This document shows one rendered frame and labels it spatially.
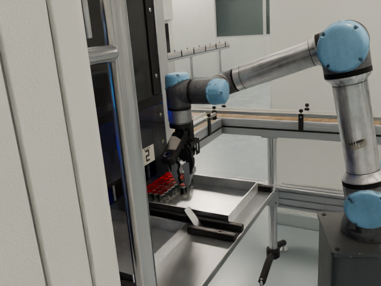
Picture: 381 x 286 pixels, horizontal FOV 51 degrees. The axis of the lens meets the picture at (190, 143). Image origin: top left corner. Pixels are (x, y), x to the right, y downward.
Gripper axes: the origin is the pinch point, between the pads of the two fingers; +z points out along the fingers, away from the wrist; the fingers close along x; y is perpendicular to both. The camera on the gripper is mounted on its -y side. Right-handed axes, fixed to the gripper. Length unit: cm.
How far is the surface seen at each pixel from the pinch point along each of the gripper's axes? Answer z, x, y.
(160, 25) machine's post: -50, 16, 20
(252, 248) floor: 95, 20, 116
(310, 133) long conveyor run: 8, -21, 94
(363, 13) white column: -47, -37, 155
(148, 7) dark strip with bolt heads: -55, 16, 14
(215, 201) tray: 7.1, -9.3, 4.8
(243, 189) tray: 7.2, -14.4, 16.7
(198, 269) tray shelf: 7.4, -20.9, -30.7
